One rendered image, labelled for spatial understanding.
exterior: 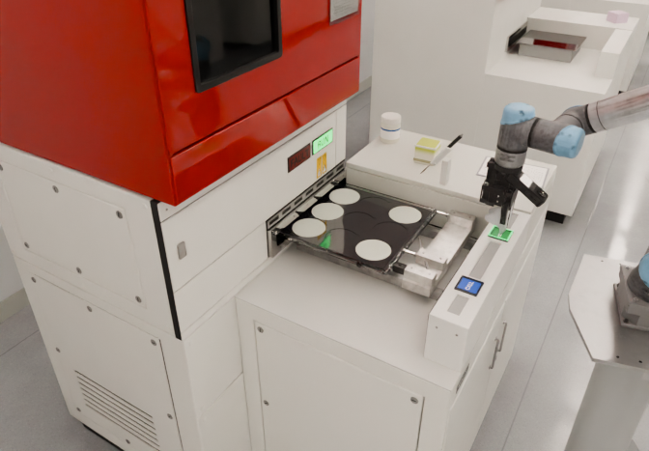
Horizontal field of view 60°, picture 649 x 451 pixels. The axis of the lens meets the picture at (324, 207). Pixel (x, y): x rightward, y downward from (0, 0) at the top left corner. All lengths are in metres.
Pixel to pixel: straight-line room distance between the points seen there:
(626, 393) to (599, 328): 0.27
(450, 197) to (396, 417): 0.69
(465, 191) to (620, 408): 0.75
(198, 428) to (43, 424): 0.94
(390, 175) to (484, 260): 0.49
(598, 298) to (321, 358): 0.77
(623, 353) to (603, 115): 0.58
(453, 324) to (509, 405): 1.19
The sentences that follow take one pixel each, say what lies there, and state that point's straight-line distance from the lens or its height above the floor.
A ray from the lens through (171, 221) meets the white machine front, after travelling 1.29.
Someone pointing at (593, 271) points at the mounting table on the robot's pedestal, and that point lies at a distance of 1.83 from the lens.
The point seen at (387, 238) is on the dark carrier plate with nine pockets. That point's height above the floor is 0.90.
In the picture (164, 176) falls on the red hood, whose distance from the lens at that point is 1.19.
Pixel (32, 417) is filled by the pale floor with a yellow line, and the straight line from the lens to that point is 2.59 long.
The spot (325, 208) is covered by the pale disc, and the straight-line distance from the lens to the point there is 1.79.
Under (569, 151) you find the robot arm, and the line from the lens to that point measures 1.42.
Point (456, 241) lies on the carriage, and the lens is 1.71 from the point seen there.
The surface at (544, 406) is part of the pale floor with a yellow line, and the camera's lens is 2.52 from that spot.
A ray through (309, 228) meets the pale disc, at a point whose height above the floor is 0.90.
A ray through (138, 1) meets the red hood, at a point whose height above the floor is 1.63.
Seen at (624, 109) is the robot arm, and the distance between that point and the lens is 1.50.
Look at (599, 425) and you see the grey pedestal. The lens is 1.95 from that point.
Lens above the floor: 1.84
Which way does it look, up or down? 32 degrees down
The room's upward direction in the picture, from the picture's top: straight up
